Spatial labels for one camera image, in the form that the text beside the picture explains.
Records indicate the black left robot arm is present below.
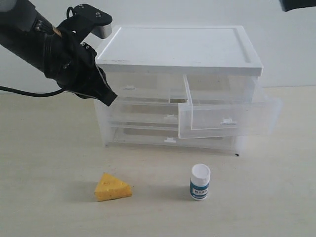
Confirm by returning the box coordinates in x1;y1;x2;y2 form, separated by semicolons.
0;0;117;106

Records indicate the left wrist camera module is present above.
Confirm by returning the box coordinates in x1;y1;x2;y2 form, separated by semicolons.
58;3;113;42

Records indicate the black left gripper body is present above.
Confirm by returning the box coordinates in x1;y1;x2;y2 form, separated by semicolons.
44;32;104;99

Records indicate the white plastic drawer cabinet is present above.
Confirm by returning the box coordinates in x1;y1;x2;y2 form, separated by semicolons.
95;26;263;156

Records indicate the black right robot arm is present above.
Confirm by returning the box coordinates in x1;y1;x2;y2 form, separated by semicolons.
279;0;316;12

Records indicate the clear wide drawer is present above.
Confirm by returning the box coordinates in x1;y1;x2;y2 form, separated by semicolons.
110;127;239;151
108;103;178;127

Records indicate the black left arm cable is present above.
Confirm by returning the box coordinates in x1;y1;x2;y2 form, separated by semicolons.
0;85;67;97

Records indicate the white blue medicine bottle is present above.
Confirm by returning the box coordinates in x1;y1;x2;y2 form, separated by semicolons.
190;163;211;201

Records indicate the clear middle wide drawer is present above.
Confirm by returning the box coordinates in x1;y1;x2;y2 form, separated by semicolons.
108;103;178;127

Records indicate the clear bottom wide drawer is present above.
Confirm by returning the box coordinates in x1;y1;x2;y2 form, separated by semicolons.
110;127;239;151

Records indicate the yellow cheese wedge toy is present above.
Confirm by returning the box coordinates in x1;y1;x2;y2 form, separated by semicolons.
94;173;133;202

